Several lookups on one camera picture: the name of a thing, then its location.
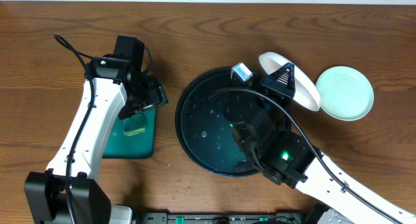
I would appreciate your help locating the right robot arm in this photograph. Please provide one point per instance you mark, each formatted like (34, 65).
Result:
(312, 172)

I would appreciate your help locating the round black tray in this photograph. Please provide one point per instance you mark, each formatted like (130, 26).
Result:
(202, 129)

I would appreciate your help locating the black rail at table edge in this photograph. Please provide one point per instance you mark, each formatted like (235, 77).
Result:
(290, 218)

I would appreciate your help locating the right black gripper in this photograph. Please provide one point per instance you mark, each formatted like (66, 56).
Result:
(273, 86)

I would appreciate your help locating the pale green plate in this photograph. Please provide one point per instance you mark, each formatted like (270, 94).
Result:
(346, 93)

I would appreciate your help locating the black tray with green water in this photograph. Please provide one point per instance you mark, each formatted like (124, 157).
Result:
(138, 146)

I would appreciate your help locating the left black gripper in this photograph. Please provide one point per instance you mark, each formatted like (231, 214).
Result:
(151, 95)

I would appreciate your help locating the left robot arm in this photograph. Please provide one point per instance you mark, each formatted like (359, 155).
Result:
(115, 119)

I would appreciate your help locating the white plate with green stain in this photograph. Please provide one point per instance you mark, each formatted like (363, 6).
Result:
(306, 93)

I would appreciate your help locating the green yellow sponge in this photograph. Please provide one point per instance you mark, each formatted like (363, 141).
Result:
(134, 125)

